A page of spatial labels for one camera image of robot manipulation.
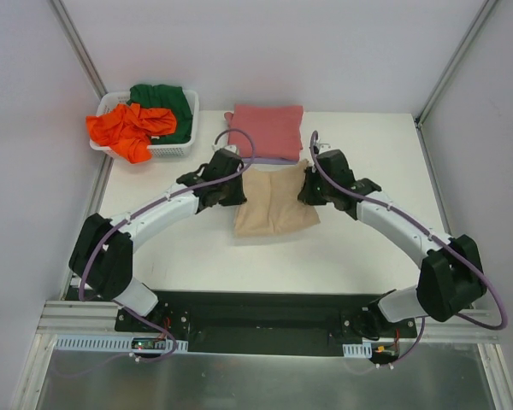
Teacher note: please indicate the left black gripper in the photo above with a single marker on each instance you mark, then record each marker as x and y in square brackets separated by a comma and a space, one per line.
[232, 193]

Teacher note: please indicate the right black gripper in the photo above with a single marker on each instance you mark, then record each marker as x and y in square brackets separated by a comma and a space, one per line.
[309, 190]

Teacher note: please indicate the beige t shirt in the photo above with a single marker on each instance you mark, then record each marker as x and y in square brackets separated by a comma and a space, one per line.
[272, 207]

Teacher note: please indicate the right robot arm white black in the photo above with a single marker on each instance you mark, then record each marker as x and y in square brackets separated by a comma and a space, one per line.
[447, 282]

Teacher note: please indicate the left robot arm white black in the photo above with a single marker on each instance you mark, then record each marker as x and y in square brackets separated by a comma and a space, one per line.
[103, 254]

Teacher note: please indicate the lavender folded t shirt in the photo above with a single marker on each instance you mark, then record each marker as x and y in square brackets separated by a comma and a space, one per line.
[270, 161]

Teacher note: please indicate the pink folded t shirt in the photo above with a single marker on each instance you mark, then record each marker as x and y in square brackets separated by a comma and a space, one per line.
[275, 131]

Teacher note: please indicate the orange t shirt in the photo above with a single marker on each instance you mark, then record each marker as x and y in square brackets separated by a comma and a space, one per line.
[127, 130]

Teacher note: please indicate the white plastic basket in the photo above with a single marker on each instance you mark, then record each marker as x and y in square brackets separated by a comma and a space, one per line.
[182, 102]

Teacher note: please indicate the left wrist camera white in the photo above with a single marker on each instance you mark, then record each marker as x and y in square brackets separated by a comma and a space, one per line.
[229, 147]

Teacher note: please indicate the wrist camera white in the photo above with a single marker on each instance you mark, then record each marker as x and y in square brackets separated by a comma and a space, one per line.
[229, 147]
[320, 148]

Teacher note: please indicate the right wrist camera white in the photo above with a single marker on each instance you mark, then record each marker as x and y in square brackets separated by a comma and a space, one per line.
[320, 148]

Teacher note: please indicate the right aluminium frame post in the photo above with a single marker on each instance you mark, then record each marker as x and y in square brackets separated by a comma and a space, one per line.
[474, 30]

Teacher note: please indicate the aluminium frame post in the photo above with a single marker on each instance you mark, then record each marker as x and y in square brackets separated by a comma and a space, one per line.
[76, 42]
[474, 30]

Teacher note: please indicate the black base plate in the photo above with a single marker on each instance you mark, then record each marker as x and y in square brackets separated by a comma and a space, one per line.
[266, 323]

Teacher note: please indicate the right white cable duct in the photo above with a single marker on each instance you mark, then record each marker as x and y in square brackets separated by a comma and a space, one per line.
[358, 351]

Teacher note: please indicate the white cable duct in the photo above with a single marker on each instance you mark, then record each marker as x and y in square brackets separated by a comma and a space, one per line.
[144, 345]
[358, 351]

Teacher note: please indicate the left aluminium frame post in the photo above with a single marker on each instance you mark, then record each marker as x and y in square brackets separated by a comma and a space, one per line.
[76, 42]

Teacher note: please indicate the left white cable duct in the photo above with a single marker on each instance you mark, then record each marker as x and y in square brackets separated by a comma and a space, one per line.
[144, 345]

